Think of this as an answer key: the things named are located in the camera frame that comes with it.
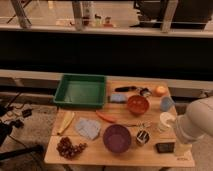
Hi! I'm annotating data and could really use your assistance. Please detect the orange fruit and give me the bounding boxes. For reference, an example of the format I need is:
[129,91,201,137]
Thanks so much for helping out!
[154,86,167,97]

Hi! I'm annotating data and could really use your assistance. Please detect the light blue cup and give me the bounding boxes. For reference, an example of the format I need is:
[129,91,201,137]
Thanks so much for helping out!
[160,97,174,112]

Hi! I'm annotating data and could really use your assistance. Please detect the blue sponge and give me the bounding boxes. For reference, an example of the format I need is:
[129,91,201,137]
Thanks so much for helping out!
[109,93,127,103]

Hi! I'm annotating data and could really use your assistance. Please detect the purple bowl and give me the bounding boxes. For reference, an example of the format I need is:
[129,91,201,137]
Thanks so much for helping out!
[103,124,131,154]

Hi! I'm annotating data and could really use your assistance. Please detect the bunch of red grapes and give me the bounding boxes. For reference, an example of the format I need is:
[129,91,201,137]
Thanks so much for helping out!
[57,137,87,159]

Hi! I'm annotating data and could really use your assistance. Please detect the small metal cup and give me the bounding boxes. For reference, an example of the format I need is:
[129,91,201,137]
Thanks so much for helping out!
[136,130,150,146]

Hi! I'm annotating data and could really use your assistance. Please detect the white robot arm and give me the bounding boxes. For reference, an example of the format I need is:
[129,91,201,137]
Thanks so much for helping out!
[173,97,213,156]

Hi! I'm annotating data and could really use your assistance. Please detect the yellow banana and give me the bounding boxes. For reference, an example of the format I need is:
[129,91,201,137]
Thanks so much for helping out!
[57,112,75,135]

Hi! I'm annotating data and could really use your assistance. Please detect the light blue cloth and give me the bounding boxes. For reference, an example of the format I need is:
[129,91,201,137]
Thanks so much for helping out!
[75,118,101,140]

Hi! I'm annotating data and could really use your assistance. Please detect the orange carrot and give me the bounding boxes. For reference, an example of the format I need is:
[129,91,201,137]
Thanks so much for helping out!
[96,111,117,123]

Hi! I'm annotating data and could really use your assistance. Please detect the orange bowl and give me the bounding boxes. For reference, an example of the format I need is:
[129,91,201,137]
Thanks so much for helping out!
[127,95,149,116]

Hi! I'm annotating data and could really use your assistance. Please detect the green plastic tray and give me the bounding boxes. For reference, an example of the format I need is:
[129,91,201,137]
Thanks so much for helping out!
[53,74,106,109]

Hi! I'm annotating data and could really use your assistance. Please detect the black eraser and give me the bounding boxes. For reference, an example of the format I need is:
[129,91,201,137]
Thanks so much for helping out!
[155,142,175,153]

